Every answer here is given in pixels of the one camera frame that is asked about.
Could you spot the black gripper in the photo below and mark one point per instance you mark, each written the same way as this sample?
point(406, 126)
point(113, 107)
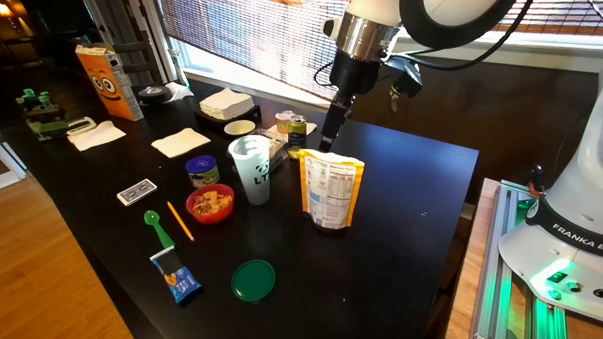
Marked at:
point(355, 73)

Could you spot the white orange snack packet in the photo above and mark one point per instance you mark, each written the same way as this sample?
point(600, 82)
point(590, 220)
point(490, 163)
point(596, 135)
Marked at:
point(330, 190)

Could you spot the white plastic cup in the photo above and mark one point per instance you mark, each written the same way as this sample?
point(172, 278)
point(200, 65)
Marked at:
point(253, 173)

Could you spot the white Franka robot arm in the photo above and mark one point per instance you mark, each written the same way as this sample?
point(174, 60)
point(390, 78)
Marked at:
point(566, 252)

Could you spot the white paper napkin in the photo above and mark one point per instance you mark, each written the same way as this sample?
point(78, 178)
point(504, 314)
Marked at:
point(276, 133)
point(95, 137)
point(181, 142)

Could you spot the clear plastic food container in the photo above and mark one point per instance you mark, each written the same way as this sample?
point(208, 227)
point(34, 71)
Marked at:
point(277, 152)

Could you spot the small white bowl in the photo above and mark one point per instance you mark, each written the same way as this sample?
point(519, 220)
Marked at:
point(240, 129)

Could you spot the stack of white napkins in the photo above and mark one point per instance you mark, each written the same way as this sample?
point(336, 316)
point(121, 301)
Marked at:
point(227, 105)

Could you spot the window blinds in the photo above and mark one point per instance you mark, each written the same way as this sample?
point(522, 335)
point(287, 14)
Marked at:
point(251, 39)

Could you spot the small jar with blue lid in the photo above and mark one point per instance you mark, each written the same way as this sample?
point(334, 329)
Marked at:
point(202, 171)

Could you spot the red bowl with snacks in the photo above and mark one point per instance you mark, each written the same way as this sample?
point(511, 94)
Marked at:
point(210, 207)

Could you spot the white cloth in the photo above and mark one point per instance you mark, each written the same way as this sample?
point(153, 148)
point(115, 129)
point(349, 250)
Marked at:
point(181, 92)

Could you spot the green round lid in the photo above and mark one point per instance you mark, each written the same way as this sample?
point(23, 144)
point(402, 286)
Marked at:
point(253, 282)

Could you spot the yellow pencil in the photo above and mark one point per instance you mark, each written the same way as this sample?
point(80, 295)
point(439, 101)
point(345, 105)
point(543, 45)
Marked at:
point(179, 222)

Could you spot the black round object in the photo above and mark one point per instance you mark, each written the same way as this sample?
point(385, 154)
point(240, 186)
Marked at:
point(153, 95)

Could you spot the green plastic spoon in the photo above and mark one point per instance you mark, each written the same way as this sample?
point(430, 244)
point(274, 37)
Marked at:
point(157, 229)

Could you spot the red black clamp knob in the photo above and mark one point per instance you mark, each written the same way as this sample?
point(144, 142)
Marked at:
point(536, 182)

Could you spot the small white card box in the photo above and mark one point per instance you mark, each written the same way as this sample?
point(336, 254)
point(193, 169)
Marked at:
point(136, 193)

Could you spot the blue snack bar wrapper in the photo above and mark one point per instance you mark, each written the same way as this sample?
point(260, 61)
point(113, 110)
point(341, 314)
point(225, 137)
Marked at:
point(178, 276)

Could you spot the grey step ladder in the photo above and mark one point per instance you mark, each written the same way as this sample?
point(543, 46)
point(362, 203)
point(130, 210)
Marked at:
point(132, 39)

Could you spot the orange cereal box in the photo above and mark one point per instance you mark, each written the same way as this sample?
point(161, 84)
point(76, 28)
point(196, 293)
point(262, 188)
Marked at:
point(106, 86)

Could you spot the green and white stapler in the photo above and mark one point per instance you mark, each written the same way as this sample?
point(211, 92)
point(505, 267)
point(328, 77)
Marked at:
point(53, 127)

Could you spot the green toy figures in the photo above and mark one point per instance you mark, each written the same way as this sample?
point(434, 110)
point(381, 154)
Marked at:
point(38, 105)

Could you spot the white framed board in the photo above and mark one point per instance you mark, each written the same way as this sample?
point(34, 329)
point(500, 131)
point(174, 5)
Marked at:
point(10, 167)

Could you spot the glowing lamp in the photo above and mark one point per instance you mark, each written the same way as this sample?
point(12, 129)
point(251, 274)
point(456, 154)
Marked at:
point(8, 13)

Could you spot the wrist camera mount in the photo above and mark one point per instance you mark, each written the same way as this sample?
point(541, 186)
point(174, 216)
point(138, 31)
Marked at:
point(406, 77)

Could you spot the aluminium profile frame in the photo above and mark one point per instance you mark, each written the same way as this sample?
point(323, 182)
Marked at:
point(496, 284)

